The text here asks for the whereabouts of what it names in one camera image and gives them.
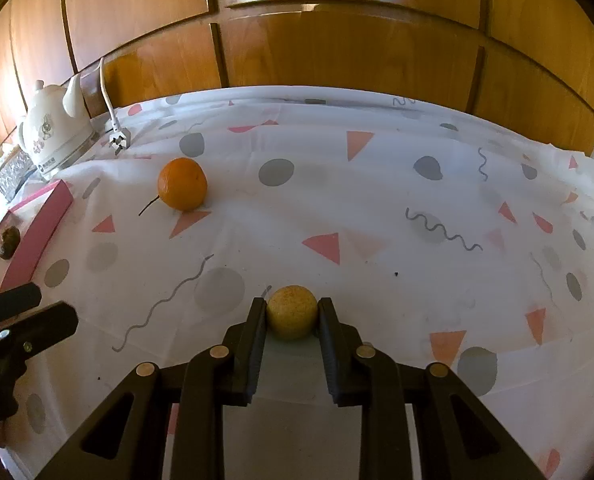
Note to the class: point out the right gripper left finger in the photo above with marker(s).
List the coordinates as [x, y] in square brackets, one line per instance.
[224, 375]

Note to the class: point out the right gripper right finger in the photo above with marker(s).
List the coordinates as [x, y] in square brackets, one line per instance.
[357, 374]

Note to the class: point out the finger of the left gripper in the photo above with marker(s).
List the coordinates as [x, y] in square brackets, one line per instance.
[19, 299]
[36, 333]

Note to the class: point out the dark round passion fruit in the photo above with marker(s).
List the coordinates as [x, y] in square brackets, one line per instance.
[10, 240]

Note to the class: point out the small beige longan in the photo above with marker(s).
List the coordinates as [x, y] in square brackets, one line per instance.
[292, 311]

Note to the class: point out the pink shallow tray box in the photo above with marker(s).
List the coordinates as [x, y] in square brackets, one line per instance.
[37, 218]

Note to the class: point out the silver embossed tissue box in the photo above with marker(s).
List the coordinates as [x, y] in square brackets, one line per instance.
[15, 167]

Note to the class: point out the white patterned tablecloth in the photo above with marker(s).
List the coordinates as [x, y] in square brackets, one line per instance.
[439, 236]

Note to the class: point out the white ceramic electric kettle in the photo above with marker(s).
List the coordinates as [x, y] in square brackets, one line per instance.
[56, 125]

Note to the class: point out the small orange with stem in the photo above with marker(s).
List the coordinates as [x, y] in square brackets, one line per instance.
[182, 185]

